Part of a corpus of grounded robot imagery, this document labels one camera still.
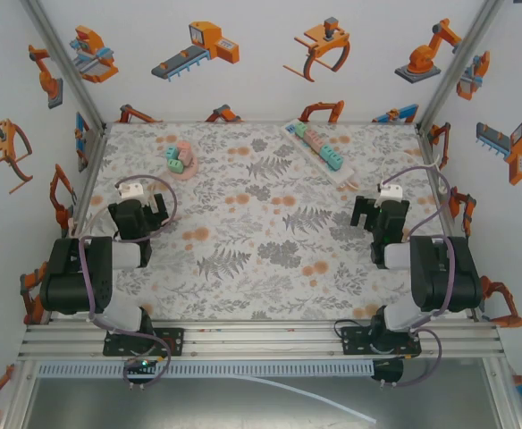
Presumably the white power strip cable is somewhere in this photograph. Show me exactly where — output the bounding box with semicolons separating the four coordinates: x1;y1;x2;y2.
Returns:
341;150;450;198

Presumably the floral patterned table mat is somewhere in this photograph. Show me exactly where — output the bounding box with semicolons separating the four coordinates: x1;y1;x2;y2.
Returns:
57;121;476;323

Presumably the aluminium corner post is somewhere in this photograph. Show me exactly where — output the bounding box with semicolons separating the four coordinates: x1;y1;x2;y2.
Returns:
21;0;109;131
415;0;507;131

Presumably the white power strip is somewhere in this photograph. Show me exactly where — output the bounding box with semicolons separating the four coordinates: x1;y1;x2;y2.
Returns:
282;121;359;189

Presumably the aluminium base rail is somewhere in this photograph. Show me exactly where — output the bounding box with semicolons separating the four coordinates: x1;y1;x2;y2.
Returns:
17;319;506;361

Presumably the round pink socket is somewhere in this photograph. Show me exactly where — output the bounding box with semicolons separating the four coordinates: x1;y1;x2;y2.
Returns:
164;154;199;181

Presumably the aluminium side rail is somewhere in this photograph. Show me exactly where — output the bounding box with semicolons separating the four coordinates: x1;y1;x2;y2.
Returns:
46;122;110;325
415;122;485;323

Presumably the black controller board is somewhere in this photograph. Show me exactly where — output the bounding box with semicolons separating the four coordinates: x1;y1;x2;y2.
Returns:
123;356;160;373
371;357;405;384

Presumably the grey metal panel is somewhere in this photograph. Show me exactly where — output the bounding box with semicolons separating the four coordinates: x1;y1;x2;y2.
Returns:
22;377;506;429

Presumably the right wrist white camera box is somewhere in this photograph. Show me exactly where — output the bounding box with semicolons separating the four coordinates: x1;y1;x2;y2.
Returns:
375;181;403;202

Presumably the aluminium frame leg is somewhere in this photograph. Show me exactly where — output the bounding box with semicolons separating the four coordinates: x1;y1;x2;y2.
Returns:
0;359;39;429
482;357;522;429

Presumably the white slotted cable duct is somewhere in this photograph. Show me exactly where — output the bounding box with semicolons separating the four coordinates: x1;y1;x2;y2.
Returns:
35;360;375;377

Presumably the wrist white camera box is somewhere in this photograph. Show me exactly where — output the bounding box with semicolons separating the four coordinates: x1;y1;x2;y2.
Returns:
375;181;403;202
115;181;145;201

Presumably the white plastic tube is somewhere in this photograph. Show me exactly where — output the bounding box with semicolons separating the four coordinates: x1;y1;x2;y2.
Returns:
233;374;378;425

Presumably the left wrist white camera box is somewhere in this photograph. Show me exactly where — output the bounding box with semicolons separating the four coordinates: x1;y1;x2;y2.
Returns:
115;181;145;201

